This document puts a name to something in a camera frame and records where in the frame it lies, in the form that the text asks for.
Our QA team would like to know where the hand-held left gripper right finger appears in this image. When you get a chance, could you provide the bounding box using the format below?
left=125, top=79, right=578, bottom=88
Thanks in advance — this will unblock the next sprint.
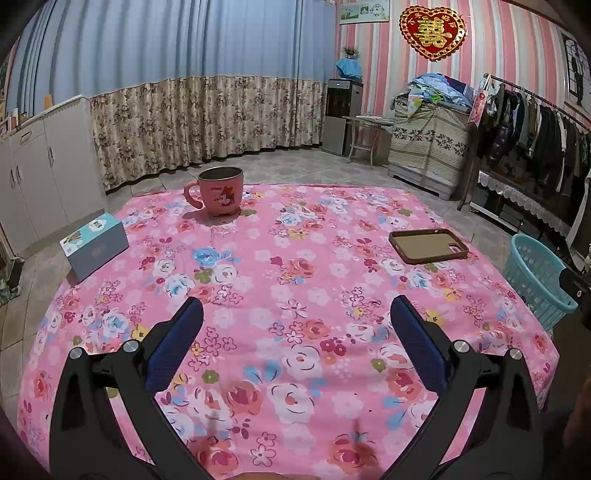
left=379, top=295, right=543, bottom=480

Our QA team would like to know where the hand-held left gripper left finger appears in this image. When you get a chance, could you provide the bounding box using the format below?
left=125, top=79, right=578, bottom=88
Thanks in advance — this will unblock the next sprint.
left=48, top=296, right=213, bottom=480

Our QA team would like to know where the teal plastic basket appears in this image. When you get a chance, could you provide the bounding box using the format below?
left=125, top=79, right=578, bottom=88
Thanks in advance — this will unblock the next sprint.
left=502, top=233, right=579, bottom=332

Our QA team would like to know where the person's right forearm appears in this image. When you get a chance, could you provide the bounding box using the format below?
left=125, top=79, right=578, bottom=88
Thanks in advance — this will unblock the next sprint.
left=563, top=383, right=591, bottom=444

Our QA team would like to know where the phone in brown case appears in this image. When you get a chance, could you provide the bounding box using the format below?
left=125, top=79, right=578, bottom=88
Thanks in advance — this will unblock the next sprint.
left=389, top=228, right=470, bottom=265

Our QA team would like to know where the low shelf with lace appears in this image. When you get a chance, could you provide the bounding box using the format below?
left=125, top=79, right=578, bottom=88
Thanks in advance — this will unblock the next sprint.
left=468, top=168, right=573, bottom=236

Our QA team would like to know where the blue and white tissue box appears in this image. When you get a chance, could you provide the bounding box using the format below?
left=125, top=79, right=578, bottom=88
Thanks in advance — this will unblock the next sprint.
left=59, top=213, right=130, bottom=282

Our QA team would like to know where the pink floral tablecloth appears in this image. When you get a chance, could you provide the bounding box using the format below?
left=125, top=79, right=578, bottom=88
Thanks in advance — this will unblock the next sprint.
left=17, top=184, right=560, bottom=480

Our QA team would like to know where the pink cartoon mug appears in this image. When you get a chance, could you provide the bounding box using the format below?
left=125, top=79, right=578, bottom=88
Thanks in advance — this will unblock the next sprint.
left=183, top=166, right=245, bottom=217

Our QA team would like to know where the row of hanging clothes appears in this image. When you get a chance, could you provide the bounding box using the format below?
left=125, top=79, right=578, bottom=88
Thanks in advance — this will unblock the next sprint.
left=478, top=83, right=591, bottom=199

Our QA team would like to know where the cabinet under patterned cloth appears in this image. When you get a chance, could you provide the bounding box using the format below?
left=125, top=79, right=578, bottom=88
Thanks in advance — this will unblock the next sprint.
left=387, top=95, right=476, bottom=200

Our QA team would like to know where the white cabinet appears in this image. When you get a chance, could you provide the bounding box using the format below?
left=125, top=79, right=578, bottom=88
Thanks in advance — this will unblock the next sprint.
left=0, top=95, right=108, bottom=259

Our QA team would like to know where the metal clothes rack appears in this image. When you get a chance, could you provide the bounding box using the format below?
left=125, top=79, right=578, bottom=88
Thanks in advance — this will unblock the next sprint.
left=482, top=73, right=591, bottom=137

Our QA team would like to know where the red hanging tag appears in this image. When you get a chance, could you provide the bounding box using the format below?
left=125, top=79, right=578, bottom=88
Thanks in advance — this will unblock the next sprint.
left=467, top=76, right=490, bottom=125

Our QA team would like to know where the small metal side table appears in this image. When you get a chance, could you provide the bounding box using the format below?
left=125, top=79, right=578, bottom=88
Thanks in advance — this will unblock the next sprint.
left=344, top=114, right=395, bottom=168

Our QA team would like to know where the grey water dispenser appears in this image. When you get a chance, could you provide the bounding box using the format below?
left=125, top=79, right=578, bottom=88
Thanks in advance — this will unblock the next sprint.
left=322, top=78, right=364, bottom=155

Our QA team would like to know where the pile of bedding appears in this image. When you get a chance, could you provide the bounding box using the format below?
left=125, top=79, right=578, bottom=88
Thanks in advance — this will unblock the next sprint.
left=406, top=73, right=478, bottom=112

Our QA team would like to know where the blue and floral curtain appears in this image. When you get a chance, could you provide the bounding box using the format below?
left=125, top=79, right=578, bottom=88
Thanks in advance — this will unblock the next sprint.
left=9, top=0, right=340, bottom=190

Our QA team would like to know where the blue cloth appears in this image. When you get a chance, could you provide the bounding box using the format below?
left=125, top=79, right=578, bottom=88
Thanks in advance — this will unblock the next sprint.
left=335, top=58, right=363, bottom=80

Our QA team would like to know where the black window wall sticker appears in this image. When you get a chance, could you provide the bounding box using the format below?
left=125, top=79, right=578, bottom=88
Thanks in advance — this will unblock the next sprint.
left=561, top=28, right=591, bottom=121

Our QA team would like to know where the red heart wall decoration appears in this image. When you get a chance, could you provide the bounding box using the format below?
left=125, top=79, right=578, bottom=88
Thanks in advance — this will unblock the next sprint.
left=399, top=4, right=467, bottom=62

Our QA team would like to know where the wall poster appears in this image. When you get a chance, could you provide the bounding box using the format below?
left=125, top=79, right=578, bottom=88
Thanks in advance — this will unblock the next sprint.
left=339, top=0, right=391, bottom=25

